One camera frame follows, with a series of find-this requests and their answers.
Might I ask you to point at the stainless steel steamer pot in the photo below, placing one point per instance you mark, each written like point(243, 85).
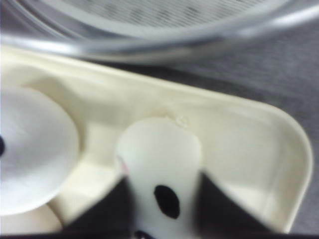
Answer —
point(147, 31)

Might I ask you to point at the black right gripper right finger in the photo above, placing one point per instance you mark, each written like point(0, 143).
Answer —
point(218, 215)

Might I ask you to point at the panda bun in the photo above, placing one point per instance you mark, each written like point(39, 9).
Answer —
point(39, 147)
point(161, 161)

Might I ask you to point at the cream rectangular plastic tray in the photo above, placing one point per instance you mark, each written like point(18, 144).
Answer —
point(258, 154)

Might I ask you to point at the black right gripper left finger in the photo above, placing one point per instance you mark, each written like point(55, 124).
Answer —
point(110, 216)

